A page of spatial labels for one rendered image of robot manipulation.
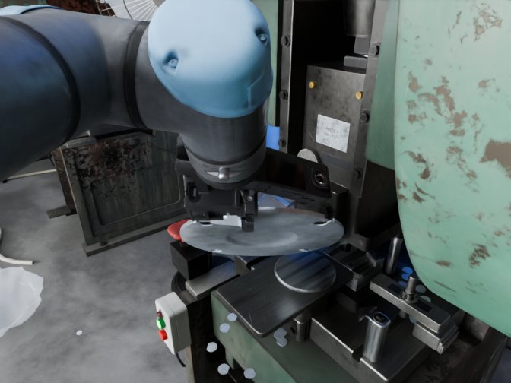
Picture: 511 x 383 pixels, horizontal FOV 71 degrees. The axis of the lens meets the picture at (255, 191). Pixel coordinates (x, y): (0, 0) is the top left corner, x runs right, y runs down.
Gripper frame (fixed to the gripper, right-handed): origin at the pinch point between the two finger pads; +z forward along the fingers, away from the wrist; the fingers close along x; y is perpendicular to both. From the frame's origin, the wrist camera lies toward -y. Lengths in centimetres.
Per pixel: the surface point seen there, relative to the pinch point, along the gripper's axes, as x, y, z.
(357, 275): 5.1, -21.4, 22.9
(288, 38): -28.9, -6.2, -5.5
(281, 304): 11.2, -5.6, 17.4
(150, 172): -74, 60, 144
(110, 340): 18, 60, 114
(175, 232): -7.3, 18.9, 35.8
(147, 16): -77, 33, 34
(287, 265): 3.0, -7.5, 23.6
